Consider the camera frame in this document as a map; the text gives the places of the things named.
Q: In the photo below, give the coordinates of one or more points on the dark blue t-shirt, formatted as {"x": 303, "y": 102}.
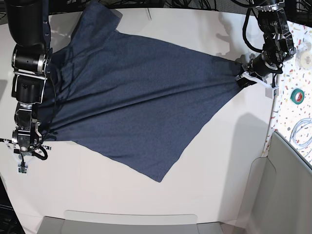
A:
{"x": 136, "y": 100}

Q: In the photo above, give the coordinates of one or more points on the green tape roll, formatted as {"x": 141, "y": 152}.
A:
{"x": 297, "y": 96}

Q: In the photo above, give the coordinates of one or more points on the terrazzo pattern side table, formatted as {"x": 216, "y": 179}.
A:
{"x": 293, "y": 122}

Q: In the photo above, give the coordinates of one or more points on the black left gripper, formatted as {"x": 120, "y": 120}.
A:
{"x": 260, "y": 67}

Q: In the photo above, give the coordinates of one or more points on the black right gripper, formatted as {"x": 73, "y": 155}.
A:
{"x": 29, "y": 143}

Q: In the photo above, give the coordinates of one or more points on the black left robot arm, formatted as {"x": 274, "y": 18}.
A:
{"x": 278, "y": 46}

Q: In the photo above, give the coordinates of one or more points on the grey bin right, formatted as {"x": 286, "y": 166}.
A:
{"x": 278, "y": 194}

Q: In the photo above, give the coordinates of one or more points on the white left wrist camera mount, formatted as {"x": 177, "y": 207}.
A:
{"x": 269, "y": 82}

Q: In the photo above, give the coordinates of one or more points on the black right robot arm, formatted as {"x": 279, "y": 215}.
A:
{"x": 28, "y": 22}

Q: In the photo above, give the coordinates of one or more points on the grey bin bottom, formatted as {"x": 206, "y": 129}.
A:
{"x": 76, "y": 222}

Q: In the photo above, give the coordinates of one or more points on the grey bin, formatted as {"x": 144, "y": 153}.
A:
{"x": 76, "y": 222}
{"x": 278, "y": 194}

